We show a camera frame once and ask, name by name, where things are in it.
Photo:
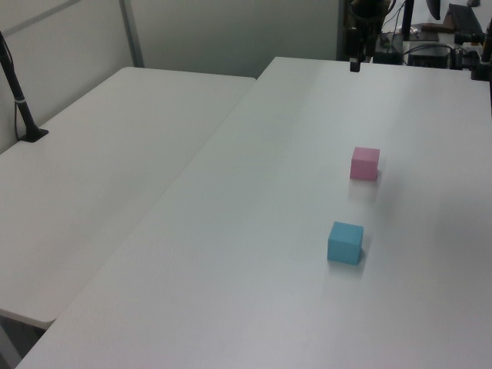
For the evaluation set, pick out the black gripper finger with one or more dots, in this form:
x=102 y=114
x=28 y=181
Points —
x=369 y=44
x=354 y=50

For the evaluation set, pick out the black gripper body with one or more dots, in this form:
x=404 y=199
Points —
x=367 y=13

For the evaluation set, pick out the blue cube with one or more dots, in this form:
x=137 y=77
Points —
x=344 y=246

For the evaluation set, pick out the pink cube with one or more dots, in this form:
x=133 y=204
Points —
x=363 y=165

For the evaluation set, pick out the black vertical pole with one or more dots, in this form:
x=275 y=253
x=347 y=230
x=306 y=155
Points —
x=407 y=19

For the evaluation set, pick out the black electronics box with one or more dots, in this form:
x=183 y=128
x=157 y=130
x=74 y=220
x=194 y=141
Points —
x=428 y=57

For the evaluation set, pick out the brown wooden object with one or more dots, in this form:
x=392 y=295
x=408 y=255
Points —
x=459 y=19

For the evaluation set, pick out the grey partition edge post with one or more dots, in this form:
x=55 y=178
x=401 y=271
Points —
x=340 y=27

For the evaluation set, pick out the black camera clamp mount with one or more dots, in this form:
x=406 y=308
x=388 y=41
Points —
x=480 y=57

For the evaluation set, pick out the grey partition frame post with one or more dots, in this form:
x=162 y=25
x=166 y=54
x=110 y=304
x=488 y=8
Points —
x=131 y=32

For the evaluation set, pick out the black camera stand pole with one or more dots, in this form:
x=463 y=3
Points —
x=17 y=96

